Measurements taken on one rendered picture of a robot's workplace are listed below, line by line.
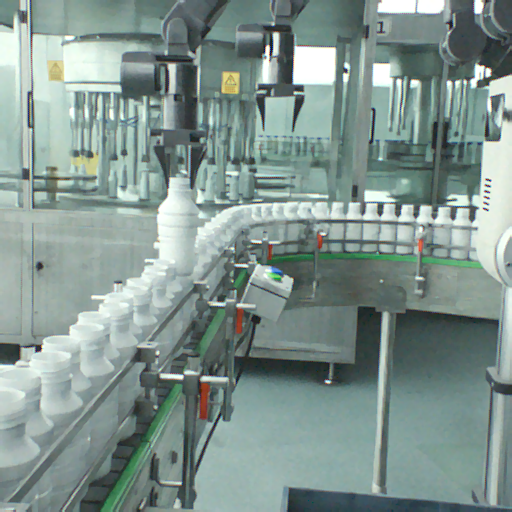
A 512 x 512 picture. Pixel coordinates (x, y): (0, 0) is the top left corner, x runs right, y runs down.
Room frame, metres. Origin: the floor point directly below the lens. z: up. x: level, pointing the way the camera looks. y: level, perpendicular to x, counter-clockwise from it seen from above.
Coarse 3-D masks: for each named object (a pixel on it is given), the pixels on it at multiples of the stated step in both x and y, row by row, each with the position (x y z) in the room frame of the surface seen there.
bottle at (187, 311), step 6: (186, 276) 1.43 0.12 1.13; (180, 282) 1.42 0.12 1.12; (186, 282) 1.42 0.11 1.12; (192, 282) 1.44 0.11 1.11; (186, 288) 1.42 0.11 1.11; (186, 306) 1.42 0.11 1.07; (186, 312) 1.42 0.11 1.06; (186, 318) 1.42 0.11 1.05; (186, 324) 1.42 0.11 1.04; (186, 342) 1.42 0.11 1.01
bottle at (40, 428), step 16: (16, 368) 0.71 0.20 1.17; (32, 368) 0.72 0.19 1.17; (0, 384) 0.69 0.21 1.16; (16, 384) 0.68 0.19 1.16; (32, 384) 0.69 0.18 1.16; (32, 400) 0.69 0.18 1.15; (32, 416) 0.69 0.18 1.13; (48, 416) 0.71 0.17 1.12; (32, 432) 0.68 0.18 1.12; (48, 432) 0.69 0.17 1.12; (48, 448) 0.69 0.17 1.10; (48, 480) 0.69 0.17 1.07; (48, 496) 0.69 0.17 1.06
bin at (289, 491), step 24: (144, 504) 0.94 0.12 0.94; (288, 504) 0.98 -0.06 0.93; (312, 504) 0.97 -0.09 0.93; (336, 504) 0.97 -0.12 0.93; (360, 504) 0.97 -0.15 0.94; (384, 504) 0.97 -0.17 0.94; (408, 504) 0.97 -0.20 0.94; (432, 504) 0.96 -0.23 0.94; (456, 504) 0.96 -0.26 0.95; (480, 504) 0.96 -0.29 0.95
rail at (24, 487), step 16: (240, 256) 2.29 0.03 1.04; (208, 272) 1.61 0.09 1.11; (192, 288) 1.40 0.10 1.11; (176, 304) 1.25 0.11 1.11; (176, 352) 1.26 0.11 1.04; (128, 368) 0.93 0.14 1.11; (160, 368) 1.14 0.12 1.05; (112, 384) 0.85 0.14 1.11; (96, 400) 0.79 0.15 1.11; (80, 416) 0.74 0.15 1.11; (128, 416) 0.94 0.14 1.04; (64, 432) 0.70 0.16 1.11; (64, 448) 0.69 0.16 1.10; (112, 448) 0.86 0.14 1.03; (48, 464) 0.65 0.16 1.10; (96, 464) 0.80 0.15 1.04; (32, 480) 0.62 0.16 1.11; (80, 480) 0.76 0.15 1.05; (16, 496) 0.58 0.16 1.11; (80, 496) 0.75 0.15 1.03
